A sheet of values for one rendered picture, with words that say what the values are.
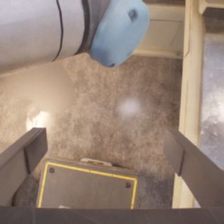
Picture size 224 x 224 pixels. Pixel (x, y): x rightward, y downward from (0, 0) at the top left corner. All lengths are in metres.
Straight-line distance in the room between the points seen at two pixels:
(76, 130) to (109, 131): 0.30
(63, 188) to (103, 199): 0.29
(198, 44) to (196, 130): 0.41
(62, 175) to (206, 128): 0.95
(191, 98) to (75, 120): 1.05
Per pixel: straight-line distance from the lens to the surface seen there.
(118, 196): 1.19
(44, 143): 0.17
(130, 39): 0.17
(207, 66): 0.83
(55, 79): 1.67
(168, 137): 0.16
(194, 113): 0.79
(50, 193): 1.30
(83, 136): 1.48
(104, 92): 1.49
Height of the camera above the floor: 1.43
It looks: 81 degrees down
